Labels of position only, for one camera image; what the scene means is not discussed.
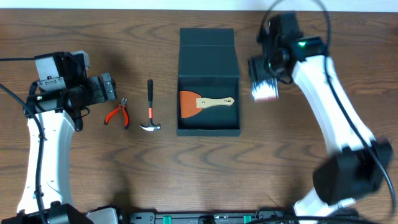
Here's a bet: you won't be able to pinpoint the blue screwdriver set case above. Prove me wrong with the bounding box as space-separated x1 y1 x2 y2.
251 78 279 103

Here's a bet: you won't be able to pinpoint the red handled pliers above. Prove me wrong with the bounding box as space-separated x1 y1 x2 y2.
103 97 130 130

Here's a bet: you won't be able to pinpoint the small black handled hammer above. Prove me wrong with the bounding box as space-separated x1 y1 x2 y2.
140 80 161 132

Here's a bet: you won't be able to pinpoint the orange scraper wooden handle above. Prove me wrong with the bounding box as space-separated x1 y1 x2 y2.
179 90 234 119

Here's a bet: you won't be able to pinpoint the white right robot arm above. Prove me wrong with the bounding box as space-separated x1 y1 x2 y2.
248 13 394 223

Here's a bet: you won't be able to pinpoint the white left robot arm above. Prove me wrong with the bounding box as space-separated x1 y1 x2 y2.
17 50 117 214

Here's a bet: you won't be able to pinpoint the dark green open box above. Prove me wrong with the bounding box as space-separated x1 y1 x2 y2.
176 28 241 137

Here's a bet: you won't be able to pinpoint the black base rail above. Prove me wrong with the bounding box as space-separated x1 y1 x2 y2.
124 208 294 224

